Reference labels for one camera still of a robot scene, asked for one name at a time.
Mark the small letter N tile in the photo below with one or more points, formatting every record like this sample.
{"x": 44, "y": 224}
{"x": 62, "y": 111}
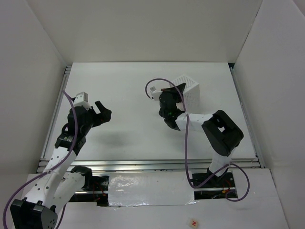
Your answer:
{"x": 193, "y": 223}

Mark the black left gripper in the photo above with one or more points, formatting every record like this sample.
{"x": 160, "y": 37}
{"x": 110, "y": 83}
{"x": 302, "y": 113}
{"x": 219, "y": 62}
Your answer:
{"x": 96, "y": 117}

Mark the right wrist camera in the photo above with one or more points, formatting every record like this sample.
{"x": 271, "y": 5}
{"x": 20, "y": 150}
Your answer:
{"x": 155, "y": 94}

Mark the aluminium rail frame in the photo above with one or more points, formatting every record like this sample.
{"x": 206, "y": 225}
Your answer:
{"x": 103, "y": 166}

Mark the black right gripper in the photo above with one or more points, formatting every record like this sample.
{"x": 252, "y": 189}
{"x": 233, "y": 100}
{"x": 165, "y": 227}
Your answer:
{"x": 170, "y": 102}

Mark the white perforated plastic basket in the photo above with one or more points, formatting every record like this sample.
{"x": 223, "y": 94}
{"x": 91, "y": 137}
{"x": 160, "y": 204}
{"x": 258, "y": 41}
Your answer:
{"x": 191, "y": 93}

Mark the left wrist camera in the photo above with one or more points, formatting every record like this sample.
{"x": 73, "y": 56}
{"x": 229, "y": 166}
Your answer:
{"x": 81, "y": 100}

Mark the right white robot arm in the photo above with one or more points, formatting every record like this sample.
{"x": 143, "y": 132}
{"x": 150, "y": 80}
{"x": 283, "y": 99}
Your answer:
{"x": 221, "y": 131}

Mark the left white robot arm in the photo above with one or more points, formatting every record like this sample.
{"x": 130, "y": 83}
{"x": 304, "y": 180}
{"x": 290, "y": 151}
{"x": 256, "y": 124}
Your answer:
{"x": 54, "y": 187}

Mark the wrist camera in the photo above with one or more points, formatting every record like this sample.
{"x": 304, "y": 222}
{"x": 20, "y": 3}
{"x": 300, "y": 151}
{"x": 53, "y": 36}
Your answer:
{"x": 81, "y": 100}
{"x": 155, "y": 94}

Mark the silver foil sheet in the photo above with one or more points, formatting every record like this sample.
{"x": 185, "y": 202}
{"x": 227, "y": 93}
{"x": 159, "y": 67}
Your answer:
{"x": 149, "y": 189}

